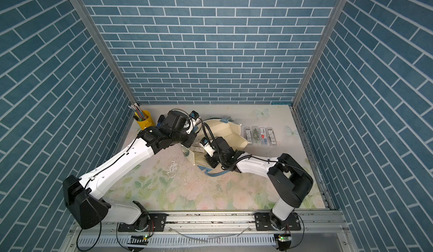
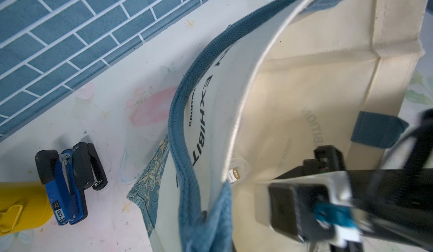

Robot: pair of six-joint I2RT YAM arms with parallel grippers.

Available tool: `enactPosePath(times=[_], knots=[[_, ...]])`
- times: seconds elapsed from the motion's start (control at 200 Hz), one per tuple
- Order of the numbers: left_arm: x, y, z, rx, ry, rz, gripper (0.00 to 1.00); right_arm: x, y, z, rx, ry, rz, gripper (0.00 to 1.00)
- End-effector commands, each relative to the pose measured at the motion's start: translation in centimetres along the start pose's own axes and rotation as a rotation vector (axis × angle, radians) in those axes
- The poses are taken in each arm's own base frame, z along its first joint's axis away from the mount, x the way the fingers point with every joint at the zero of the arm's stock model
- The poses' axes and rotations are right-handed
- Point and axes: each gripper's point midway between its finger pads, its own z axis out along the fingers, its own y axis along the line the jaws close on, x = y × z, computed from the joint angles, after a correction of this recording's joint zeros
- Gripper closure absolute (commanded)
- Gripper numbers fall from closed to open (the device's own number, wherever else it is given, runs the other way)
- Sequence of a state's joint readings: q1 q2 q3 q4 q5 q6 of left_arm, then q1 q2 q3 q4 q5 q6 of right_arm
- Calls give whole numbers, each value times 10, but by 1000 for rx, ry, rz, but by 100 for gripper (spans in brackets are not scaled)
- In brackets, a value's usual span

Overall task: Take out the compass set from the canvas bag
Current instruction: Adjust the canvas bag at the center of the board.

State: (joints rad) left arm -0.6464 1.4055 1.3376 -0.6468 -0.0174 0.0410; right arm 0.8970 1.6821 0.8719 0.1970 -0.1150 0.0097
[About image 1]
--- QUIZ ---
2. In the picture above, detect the cream canvas tote bag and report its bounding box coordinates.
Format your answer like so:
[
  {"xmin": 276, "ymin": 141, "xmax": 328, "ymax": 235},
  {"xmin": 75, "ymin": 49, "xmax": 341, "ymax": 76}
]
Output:
[{"xmin": 181, "ymin": 118, "xmax": 248, "ymax": 177}]

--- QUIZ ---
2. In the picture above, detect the clear compass case gold label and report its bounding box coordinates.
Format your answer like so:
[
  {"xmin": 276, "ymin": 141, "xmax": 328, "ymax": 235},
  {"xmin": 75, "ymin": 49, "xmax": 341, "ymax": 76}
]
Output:
[{"xmin": 244, "ymin": 126, "xmax": 253, "ymax": 144}]

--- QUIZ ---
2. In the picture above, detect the clear compass case blue insert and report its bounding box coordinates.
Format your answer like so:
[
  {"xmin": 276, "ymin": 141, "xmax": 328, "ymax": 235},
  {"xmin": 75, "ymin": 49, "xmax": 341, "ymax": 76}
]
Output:
[{"xmin": 259, "ymin": 127, "xmax": 268, "ymax": 146}]

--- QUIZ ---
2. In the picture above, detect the clear compass set case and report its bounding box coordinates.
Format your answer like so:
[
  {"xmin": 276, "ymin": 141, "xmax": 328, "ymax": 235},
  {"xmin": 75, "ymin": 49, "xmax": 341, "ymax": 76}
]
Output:
[{"xmin": 251, "ymin": 126, "xmax": 260, "ymax": 145}]

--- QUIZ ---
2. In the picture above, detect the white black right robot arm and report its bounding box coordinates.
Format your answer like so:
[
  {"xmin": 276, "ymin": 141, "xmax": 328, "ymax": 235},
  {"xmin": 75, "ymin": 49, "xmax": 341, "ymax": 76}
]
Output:
[{"xmin": 199, "ymin": 137, "xmax": 313, "ymax": 222}]

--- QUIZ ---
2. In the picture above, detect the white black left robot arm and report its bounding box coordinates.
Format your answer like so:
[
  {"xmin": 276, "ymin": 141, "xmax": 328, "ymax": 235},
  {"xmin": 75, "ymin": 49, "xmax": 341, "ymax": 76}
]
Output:
[{"xmin": 63, "ymin": 110, "xmax": 200, "ymax": 231}]

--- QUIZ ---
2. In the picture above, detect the yellow pencil cup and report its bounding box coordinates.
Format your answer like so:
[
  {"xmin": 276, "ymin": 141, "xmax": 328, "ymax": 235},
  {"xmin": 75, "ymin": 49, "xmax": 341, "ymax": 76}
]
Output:
[{"xmin": 134, "ymin": 110, "xmax": 156, "ymax": 130}]

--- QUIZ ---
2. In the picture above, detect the coloured pencils bundle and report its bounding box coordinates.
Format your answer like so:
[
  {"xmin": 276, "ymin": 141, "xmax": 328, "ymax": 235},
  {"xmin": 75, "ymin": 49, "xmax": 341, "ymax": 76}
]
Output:
[{"xmin": 129, "ymin": 103, "xmax": 147, "ymax": 122}]

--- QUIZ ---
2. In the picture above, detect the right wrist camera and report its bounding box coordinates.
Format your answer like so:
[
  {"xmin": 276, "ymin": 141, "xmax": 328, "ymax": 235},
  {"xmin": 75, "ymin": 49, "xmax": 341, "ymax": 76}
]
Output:
[{"xmin": 199, "ymin": 138, "xmax": 215, "ymax": 157}]

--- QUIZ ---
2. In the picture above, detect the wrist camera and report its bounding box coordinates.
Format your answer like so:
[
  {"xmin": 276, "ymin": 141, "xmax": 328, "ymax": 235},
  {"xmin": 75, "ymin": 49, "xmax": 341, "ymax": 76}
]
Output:
[
  {"xmin": 199, "ymin": 138, "xmax": 215, "ymax": 157},
  {"xmin": 187, "ymin": 111, "xmax": 200, "ymax": 134}
]

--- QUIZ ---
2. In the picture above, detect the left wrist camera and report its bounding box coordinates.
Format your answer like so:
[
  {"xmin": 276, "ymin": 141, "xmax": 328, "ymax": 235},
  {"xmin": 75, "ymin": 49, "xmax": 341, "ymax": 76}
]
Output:
[{"xmin": 187, "ymin": 111, "xmax": 200, "ymax": 134}]

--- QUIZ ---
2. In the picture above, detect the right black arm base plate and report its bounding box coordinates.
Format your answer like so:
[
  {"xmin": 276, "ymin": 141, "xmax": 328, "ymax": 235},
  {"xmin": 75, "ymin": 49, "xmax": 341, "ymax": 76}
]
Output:
[{"xmin": 254, "ymin": 211, "xmax": 301, "ymax": 231}]

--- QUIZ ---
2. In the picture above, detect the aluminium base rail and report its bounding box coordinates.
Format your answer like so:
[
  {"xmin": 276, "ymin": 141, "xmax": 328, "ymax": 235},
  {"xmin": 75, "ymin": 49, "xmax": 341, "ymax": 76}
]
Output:
[{"xmin": 60, "ymin": 210, "xmax": 357, "ymax": 252}]

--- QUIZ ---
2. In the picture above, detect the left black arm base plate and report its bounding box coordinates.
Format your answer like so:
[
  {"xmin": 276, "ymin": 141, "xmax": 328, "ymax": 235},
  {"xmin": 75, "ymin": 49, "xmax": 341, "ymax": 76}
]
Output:
[{"xmin": 117, "ymin": 213, "xmax": 168, "ymax": 234}]

